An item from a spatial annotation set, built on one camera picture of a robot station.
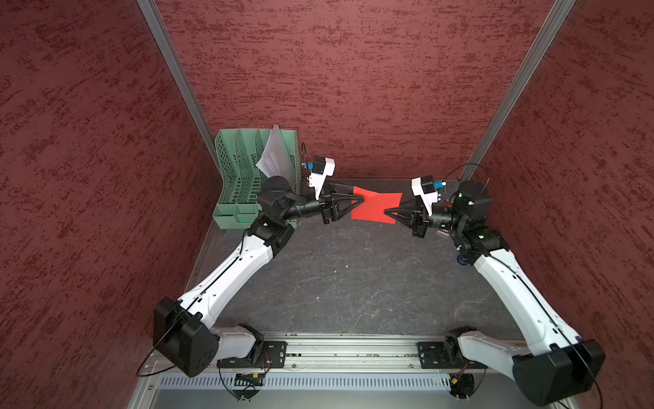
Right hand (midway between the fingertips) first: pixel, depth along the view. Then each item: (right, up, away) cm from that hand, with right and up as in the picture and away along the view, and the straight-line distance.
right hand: (384, 216), depth 64 cm
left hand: (-7, +4, -5) cm, 10 cm away
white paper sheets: (-35, +19, +28) cm, 48 cm away
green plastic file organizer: (-53, +24, +38) cm, 70 cm away
